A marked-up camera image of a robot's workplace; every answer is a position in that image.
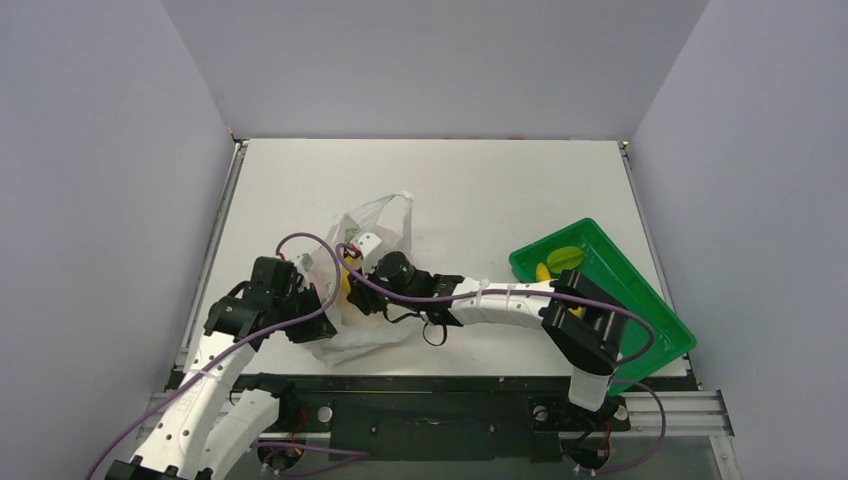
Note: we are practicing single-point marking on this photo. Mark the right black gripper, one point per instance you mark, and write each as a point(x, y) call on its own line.
point(365, 291)

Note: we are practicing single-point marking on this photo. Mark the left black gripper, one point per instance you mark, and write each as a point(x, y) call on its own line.
point(317, 327)

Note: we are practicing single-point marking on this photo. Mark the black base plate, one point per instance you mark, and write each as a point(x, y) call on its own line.
point(396, 443)

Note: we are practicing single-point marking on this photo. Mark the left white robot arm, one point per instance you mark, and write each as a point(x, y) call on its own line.
point(191, 440)

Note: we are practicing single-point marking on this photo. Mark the long yellow fake banana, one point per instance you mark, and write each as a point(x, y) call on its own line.
point(346, 282)

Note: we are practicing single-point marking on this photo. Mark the small yellow fake banana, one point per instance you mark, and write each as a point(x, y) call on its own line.
point(542, 273)

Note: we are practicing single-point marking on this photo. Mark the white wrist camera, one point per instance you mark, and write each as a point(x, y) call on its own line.
point(368, 248)
point(304, 263)

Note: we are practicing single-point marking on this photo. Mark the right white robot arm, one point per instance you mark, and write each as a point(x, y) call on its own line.
point(585, 324)

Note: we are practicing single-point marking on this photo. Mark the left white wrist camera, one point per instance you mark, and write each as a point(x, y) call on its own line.
point(304, 263)

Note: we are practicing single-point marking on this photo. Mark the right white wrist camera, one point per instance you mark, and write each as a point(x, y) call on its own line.
point(368, 248)

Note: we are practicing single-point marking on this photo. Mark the green fake starfruit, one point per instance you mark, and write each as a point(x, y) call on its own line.
point(564, 259)

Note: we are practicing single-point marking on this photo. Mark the white plastic bag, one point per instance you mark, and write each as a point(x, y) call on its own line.
point(390, 217)

